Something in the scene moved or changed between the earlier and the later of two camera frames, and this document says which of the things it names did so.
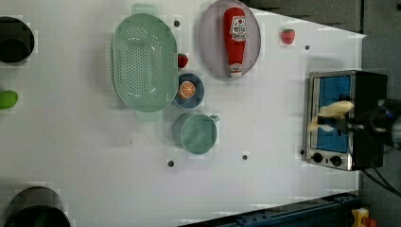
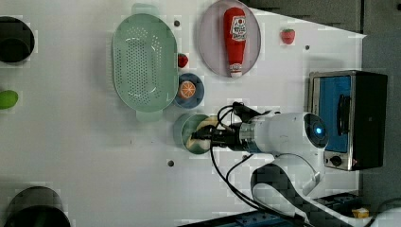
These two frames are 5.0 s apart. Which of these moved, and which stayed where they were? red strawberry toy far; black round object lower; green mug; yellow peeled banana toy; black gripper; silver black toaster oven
Moved: black gripper; yellow peeled banana toy
Stayed: black round object lower; red strawberry toy far; silver black toaster oven; green mug
